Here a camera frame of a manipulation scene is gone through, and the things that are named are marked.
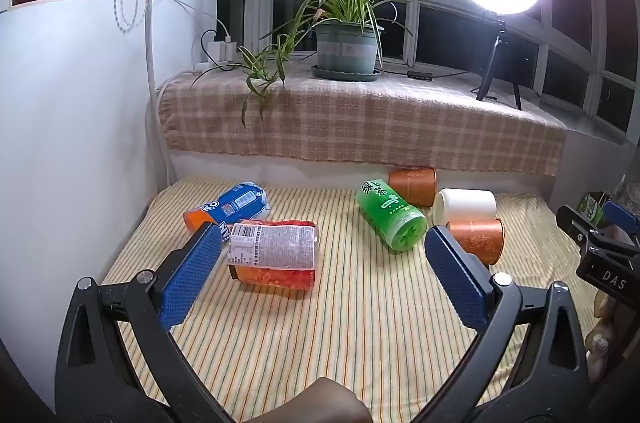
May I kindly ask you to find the orange cylinder cup near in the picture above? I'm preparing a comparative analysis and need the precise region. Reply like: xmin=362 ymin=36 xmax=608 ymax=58
xmin=446 ymin=218 xmax=506 ymax=266

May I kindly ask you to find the orange cylinder cup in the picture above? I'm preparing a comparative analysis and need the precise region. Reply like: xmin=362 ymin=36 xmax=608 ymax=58
xmin=446 ymin=218 xmax=506 ymax=266
xmin=388 ymin=168 xmax=437 ymax=208

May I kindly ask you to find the white cylinder cup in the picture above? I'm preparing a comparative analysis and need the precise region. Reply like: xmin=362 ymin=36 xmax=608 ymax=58
xmin=432 ymin=188 xmax=497 ymax=226

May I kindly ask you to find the orange cylinder cup far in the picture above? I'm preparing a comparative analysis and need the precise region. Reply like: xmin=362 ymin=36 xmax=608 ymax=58
xmin=388 ymin=168 xmax=437 ymax=208

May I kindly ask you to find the operator hand at bottom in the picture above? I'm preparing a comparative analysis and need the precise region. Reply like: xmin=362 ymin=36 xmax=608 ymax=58
xmin=255 ymin=377 xmax=372 ymax=423

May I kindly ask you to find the striped yellow table cloth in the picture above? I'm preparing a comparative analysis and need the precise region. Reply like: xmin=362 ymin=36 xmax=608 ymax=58
xmin=103 ymin=177 xmax=597 ymax=422

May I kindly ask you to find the green white box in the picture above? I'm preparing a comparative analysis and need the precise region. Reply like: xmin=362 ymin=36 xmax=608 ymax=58
xmin=577 ymin=191 xmax=611 ymax=227

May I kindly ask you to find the plaid beige windowsill cloth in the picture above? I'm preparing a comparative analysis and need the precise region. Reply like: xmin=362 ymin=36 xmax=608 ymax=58
xmin=158 ymin=64 xmax=567 ymax=176

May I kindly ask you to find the orange snack bag white label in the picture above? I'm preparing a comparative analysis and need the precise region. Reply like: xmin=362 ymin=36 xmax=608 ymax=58
xmin=227 ymin=221 xmax=317 ymax=291

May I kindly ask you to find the blue orange cookie package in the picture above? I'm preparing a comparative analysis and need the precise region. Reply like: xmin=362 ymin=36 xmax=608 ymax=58
xmin=183 ymin=182 xmax=271 ymax=232

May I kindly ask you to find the black light tripod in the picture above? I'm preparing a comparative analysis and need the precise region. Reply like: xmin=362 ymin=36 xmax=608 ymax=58
xmin=476 ymin=15 xmax=522 ymax=110

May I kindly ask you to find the potted spider plant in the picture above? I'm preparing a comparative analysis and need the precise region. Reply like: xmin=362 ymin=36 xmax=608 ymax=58
xmin=188 ymin=0 xmax=417 ymax=130

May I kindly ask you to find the white power strip with chargers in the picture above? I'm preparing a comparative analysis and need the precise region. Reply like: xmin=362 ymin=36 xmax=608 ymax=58
xmin=195 ymin=29 xmax=238 ymax=73

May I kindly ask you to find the black cable inline box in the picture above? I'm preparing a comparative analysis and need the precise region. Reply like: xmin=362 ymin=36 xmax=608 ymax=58
xmin=407 ymin=71 xmax=434 ymax=81

